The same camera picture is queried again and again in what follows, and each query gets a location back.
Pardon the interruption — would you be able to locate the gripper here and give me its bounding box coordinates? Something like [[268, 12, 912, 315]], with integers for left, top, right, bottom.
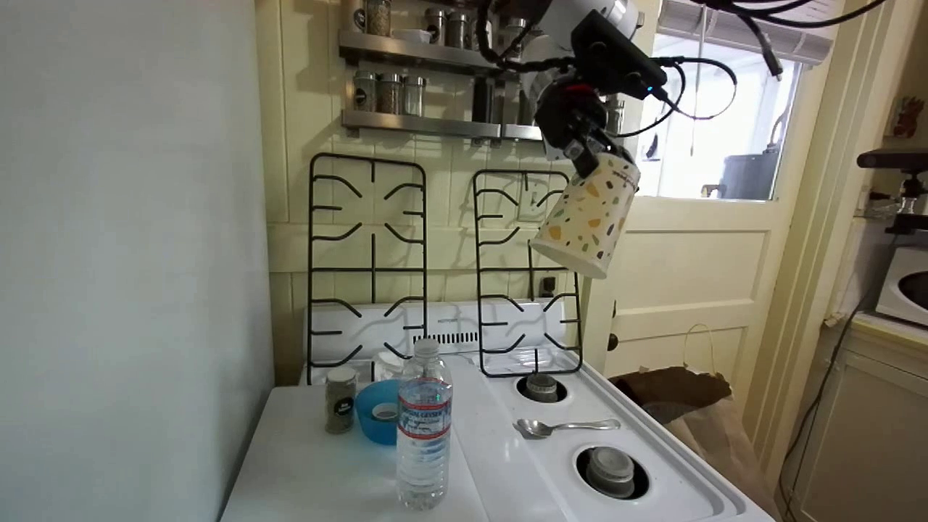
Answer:
[[534, 80, 631, 179]]

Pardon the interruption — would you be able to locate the speckled paper cup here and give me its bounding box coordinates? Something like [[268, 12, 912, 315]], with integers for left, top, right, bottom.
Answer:
[[530, 152, 642, 281]]

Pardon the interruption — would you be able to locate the clear plastic water bottle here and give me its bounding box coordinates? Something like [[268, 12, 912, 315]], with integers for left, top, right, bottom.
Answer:
[[395, 337, 455, 512]]

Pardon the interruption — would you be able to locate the black stove grate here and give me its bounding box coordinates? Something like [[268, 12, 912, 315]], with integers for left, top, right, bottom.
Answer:
[[306, 152, 429, 386], [473, 169, 584, 378]]

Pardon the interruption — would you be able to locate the white door with window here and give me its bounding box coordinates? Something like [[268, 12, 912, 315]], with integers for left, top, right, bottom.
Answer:
[[580, 0, 842, 450]]

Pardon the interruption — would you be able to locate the metal spice shelf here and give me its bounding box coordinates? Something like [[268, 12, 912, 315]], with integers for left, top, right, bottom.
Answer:
[[340, 109, 546, 142], [338, 29, 510, 75]]

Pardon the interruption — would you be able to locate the white window blind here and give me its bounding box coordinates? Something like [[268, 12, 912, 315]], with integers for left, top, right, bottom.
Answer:
[[656, 0, 836, 66]]

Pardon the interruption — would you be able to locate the row of spice jars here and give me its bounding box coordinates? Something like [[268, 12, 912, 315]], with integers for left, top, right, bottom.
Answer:
[[352, 70, 428, 117], [341, 0, 534, 51]]

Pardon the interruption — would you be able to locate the stove burner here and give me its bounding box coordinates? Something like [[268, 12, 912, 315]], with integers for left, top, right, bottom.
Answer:
[[575, 444, 651, 502], [515, 373, 568, 405]]

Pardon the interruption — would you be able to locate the metal spoon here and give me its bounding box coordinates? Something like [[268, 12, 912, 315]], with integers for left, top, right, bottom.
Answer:
[[512, 417, 623, 441]]

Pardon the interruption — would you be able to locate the brown paper bag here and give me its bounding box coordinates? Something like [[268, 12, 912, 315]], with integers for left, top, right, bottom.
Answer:
[[608, 323, 782, 517]]

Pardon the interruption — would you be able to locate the white gas stove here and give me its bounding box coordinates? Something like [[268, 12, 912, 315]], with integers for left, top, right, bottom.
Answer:
[[220, 299, 778, 522]]

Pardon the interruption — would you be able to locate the white microwave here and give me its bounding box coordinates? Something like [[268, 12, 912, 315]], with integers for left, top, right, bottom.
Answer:
[[874, 245, 928, 328]]

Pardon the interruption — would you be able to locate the blue plastic bowl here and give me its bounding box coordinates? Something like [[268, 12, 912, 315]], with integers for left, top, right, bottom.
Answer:
[[354, 378, 404, 446]]

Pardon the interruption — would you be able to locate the spice jar with grey lid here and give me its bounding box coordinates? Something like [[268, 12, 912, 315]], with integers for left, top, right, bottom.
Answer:
[[324, 366, 359, 435]]

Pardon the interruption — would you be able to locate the cream cabinet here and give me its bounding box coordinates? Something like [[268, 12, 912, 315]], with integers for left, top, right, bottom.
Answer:
[[785, 318, 928, 522]]

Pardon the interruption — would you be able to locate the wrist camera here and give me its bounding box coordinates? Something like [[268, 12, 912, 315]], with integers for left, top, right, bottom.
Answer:
[[571, 10, 669, 101]]

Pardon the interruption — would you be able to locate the black cable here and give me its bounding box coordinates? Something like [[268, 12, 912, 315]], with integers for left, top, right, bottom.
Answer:
[[777, 308, 874, 508]]

